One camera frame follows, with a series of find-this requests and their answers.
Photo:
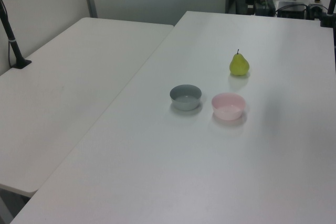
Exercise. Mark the grey plastic bowl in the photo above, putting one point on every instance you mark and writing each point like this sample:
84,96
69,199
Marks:
185,100

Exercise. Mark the black controller box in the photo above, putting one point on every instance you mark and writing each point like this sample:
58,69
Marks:
291,9

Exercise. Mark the green yellow pear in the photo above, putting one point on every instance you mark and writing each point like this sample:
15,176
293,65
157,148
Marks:
239,65

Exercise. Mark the white side table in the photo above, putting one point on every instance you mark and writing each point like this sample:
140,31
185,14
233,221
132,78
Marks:
65,98

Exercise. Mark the pink plastic bowl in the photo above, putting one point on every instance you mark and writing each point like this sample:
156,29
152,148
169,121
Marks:
228,108

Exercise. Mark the black pole with white band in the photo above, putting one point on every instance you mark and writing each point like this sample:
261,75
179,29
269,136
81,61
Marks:
11,41

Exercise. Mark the grey waste bin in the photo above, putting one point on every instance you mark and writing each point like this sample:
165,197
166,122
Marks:
240,2

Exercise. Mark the black clamped camera pole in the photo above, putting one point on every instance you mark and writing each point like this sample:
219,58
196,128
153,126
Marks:
329,11

